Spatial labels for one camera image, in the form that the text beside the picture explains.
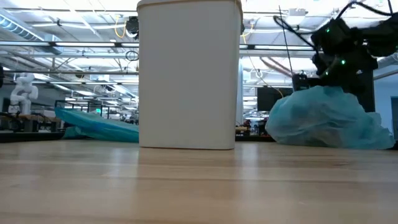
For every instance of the light blue trash bag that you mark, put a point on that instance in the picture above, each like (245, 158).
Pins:
(326, 121)

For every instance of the white plastic trash bin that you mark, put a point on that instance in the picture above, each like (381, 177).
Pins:
(189, 77)

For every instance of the teal trash bag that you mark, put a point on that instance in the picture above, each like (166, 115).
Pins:
(102, 127)

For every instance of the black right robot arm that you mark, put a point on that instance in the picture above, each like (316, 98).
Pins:
(382, 37)

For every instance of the small black box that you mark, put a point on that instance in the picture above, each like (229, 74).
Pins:
(301, 82)

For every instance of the thin black rod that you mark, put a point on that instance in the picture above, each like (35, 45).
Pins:
(286, 46)

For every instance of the black monitor screen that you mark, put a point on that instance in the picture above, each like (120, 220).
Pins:
(273, 99)

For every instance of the white building column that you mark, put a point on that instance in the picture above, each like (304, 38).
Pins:
(241, 99)

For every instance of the long ceiling light strip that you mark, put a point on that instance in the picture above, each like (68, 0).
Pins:
(84, 44)

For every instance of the wooden workbench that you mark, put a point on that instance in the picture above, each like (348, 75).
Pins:
(28, 117)

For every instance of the black frame racks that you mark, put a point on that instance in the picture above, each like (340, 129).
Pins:
(88, 107)

